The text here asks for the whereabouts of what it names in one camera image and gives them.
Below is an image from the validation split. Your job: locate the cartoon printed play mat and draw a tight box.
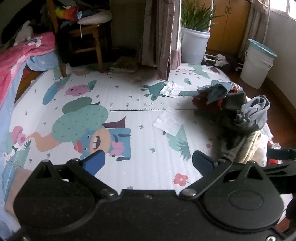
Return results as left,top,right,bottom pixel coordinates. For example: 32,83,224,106
0,62,275,232

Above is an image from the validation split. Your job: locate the white plush toy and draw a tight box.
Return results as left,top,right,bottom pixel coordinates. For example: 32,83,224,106
13,20,34,46

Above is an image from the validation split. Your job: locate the brown striped curtain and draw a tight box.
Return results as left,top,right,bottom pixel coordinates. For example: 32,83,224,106
139,0,183,80

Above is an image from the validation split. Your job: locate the white bucket teal rim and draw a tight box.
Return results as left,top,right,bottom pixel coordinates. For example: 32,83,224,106
240,39,278,89

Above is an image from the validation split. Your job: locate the green potted plant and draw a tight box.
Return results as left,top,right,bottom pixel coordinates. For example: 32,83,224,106
181,0,223,32

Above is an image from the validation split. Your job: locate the blue denim garment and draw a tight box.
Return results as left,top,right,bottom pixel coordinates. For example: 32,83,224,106
197,82,233,105

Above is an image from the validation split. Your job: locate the pink printed blanket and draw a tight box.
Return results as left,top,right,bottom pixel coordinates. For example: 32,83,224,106
0,31,57,107

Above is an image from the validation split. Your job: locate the beige window curtain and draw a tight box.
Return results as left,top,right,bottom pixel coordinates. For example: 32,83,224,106
238,0,271,59

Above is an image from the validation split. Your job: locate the red garment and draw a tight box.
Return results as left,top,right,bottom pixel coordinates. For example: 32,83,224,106
192,85,244,111

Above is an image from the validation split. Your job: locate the white crumpled rag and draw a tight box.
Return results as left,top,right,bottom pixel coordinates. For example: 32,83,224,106
215,53,229,67

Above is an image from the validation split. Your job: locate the wooden cabinet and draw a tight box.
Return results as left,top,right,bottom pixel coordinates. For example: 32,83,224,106
198,0,252,53

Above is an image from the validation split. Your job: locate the stack of books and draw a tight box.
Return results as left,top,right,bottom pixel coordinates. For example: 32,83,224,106
108,57,139,76

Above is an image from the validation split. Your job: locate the light blue-grey garment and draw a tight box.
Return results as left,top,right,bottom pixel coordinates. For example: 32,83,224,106
233,95,271,130

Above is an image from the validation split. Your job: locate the window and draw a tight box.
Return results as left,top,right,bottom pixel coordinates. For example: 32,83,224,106
269,0,296,18

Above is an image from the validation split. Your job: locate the cream quilted garment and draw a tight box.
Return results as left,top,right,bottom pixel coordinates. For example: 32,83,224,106
235,132,267,167

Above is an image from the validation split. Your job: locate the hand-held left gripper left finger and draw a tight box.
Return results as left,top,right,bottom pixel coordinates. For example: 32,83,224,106
34,150,116,198

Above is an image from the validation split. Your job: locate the pale pink pillow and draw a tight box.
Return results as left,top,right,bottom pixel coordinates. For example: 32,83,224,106
77,10,113,25

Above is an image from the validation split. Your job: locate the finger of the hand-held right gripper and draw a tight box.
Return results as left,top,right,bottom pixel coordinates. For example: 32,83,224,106
261,161,296,195
266,148,296,161

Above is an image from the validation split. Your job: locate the wooden chair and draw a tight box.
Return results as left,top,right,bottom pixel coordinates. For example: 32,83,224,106
46,0,105,78

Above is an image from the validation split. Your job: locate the flat white paper sheet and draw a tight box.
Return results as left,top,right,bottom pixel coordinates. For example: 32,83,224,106
152,107,184,136

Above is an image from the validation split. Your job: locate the dark grey garment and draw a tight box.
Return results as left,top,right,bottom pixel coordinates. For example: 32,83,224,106
194,91,267,158

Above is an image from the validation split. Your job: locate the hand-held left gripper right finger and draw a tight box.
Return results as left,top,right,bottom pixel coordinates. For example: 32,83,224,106
180,150,265,199

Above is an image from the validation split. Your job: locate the colourful clothing bundle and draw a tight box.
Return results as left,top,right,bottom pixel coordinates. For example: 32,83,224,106
55,5,82,22

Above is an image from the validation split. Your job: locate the crumpled white paper sheet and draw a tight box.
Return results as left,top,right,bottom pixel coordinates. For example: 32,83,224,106
159,81,184,97

